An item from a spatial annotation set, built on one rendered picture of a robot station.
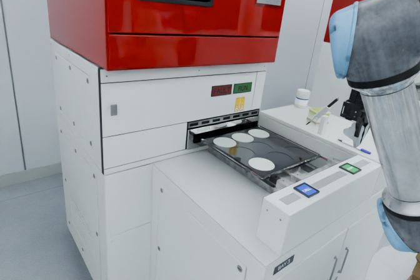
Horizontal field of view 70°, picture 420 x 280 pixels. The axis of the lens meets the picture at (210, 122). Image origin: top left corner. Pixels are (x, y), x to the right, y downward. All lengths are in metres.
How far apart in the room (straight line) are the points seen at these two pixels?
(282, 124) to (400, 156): 0.91
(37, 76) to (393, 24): 2.34
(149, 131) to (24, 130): 1.60
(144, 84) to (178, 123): 0.24
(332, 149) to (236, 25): 0.65
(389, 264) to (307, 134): 0.61
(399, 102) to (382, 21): 0.14
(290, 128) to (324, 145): 0.18
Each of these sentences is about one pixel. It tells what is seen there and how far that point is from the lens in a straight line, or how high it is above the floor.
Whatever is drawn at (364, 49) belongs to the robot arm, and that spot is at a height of 1.41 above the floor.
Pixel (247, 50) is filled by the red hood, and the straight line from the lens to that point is 1.33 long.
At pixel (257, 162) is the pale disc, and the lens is 1.20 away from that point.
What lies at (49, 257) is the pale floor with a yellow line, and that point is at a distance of 2.13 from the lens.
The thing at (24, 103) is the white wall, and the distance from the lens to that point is 2.60.
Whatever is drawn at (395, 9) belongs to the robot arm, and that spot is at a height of 1.47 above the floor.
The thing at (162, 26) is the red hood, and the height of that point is 1.37.
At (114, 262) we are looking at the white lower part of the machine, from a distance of 1.49.
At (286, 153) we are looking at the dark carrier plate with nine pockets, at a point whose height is 0.90.
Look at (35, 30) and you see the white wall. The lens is 2.51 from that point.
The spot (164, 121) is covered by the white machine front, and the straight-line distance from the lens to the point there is 1.22.
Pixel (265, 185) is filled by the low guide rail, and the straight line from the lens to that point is 1.17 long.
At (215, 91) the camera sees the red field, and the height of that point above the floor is 1.10.
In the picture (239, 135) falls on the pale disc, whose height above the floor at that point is 0.90.
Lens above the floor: 1.45
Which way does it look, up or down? 21 degrees down
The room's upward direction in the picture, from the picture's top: 6 degrees clockwise
